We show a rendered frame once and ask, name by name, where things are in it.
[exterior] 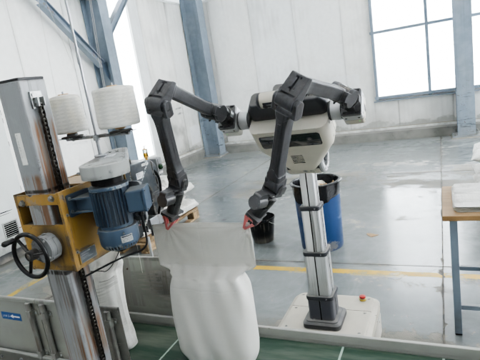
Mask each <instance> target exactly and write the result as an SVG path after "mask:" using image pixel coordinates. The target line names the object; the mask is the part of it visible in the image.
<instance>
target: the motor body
mask: <svg viewBox="0 0 480 360"><path fill-rule="evenodd" d="M128 188H129V181H128V180H127V179H124V180H123V181H120V182H119V183H116V184H111V185H108V186H97V187H95V186H90V187H89V188H88V190H89V198H90V202H91V207H92V211H93V214H94V219H95V223H96V226H98V227H99V228H98V229H97V231H98V232H97V234H98V235H99V240H100V243H101V246H102V247H103V248H104V249H105V250H107V251H120V250H123V249H127V248H129V247H132V246H133V245H135V244H136V243H137V242H138V241H139V238H140V233H139V224H138V222H137V220H136V219H134V218H133V214H132V213H129V211H127V208H126V202H125V198H124V193H125V191H126V190H127V189H128Z"/></svg>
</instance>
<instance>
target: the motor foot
mask: <svg viewBox="0 0 480 360"><path fill-rule="evenodd" d="M65 199H66V204H67V207H68V210H69V216H70V217H75V216H77V215H79V214H82V213H87V212H93V211H92V207H91V202H90V198H89V190H88V188H85V189H81V190H79V191H76V192H74V193H71V194H68V195H66V196H65Z"/></svg>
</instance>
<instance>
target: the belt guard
mask: <svg viewBox="0 0 480 360"><path fill-rule="evenodd" d="M116 150H117V151H116ZM110 151H111V153H109V152H110ZM105 154H106V155H109V154H115V155H114V156H111V157H106V158H104V157H105V156H103V157H99V158H94V159H92V160H91V161H88V162H86V163H85V164H82V165H81V166H79V172H80V176H81V180H82V181H98V180H103V179H110V178H113V177H116V176H121V175H124V174H127V173H129V172H130V162H129V153H128V149H127V148H126V147H122V148H117V149H112V150H109V151H107V152H106V153H105Z"/></svg>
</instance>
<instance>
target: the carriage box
mask: <svg viewBox="0 0 480 360"><path fill-rule="evenodd" d="M68 179H69V185H70V188H68V189H64V190H62V191H59V192H56V193H55V194H42V195H26V193H25V191H24V192H21V193H19V194H14V195H13V196H14V201H15V204H16V209H17V211H18V215H19V219H20V222H21V227H22V230H23V232H27V233H30V234H33V235H34V236H36V237H38V236H40V235H41V234H43V233H53V234H54V235H56V236H57V237H58V239H59V241H60V242H61V245H62V255H61V256H60V257H59V258H57V259H54V260H53V261H51V262H50V269H51V270H64V271H75V272H78V271H80V270H81V269H82V268H84V267H85V266H87V265H88V264H90V263H91V262H93V261H95V260H97V259H98V258H100V257H102V256H103V255H105V254H107V253H109V252H110V251H107V250H105V249H104V248H103V247H102V246H101V243H100V240H99V235H98V234H97V232H98V231H97V229H98V228H99V227H98V226H96V223H95V219H94V214H93V212H87V213H82V214H79V215H77V216H75V217H70V216H69V210H68V207H67V204H66V199H65V196H66V195H68V194H71V193H74V192H76V191H79V190H81V189H85V188H89V187H90V186H91V182H90V181H82V180H81V176H80V174H74V175H72V176H68ZM47 205H58V206H59V211H60V214H61V220H62V222H61V223H59V224H56V225H34V223H33V220H32V217H31V212H30V209H29V206H47ZM24 238H25V241H26V245H27V249H28V250H31V249H32V248H31V242H32V241H33V240H32V239H30V238H28V237H24ZM94 244H95V247H96V252H97V255H96V256H94V257H93V258H91V259H89V260H88V261H86V262H84V263H82V261H81V257H80V252H81V251H83V250H85V249H87V248H89V247H90V246H92V245H94ZM44 268H45V263H42V262H40V261H39V260H38V261H37V260H36V259H35V260H33V269H44Z"/></svg>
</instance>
